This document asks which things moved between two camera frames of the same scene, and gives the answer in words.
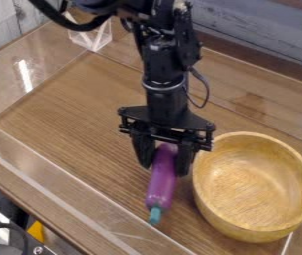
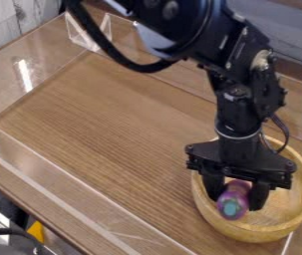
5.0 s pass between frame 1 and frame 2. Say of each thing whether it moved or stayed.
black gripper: moved
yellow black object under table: stayed
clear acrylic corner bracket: stayed
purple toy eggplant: moved
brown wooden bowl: stayed
